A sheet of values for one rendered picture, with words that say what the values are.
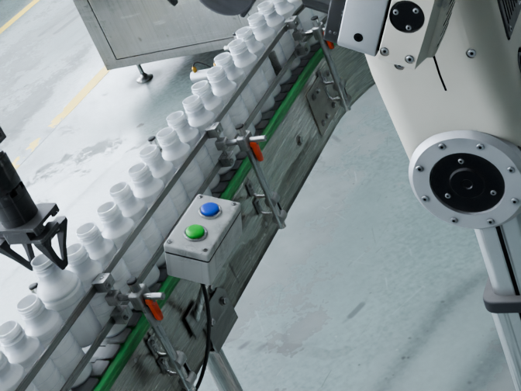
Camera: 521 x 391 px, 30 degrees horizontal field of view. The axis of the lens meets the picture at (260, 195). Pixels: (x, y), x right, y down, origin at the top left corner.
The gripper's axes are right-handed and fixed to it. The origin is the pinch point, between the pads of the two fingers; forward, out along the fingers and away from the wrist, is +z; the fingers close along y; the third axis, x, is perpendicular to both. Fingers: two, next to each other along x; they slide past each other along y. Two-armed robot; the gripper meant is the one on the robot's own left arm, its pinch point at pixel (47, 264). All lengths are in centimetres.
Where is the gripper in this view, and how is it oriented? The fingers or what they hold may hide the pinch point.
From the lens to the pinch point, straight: 154.4
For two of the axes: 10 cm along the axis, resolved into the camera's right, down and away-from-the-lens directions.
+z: 3.4, 8.0, 5.0
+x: 3.6, -5.9, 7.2
